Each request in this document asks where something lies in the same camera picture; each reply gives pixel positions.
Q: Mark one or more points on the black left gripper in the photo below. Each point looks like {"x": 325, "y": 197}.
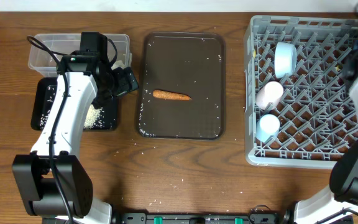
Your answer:
{"x": 105, "y": 94}

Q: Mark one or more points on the white tissue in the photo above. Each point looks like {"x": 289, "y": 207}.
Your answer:
{"x": 118, "y": 64}

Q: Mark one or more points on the orange carrot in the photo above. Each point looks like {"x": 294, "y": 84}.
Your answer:
{"x": 166, "y": 95}

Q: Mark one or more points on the white rice grains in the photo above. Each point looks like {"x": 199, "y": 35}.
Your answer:
{"x": 92, "y": 118}

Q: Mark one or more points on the pink plastic cup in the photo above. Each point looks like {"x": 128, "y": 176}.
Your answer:
{"x": 270, "y": 94}

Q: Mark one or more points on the light blue plastic cup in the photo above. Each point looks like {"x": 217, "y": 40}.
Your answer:
{"x": 267, "y": 127}

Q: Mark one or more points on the light blue bowl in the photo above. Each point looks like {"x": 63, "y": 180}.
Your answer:
{"x": 284, "y": 59}

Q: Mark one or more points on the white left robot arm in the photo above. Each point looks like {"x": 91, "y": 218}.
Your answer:
{"x": 51, "y": 180}

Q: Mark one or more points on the grey dishwasher rack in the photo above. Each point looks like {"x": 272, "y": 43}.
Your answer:
{"x": 317, "y": 118}

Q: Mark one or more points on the dark brown serving tray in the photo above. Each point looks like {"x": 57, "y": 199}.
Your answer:
{"x": 192, "y": 64}

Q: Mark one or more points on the black tray bin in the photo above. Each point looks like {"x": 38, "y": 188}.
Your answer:
{"x": 109, "y": 115}

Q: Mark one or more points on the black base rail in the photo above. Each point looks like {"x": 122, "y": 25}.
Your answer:
{"x": 197, "y": 218}

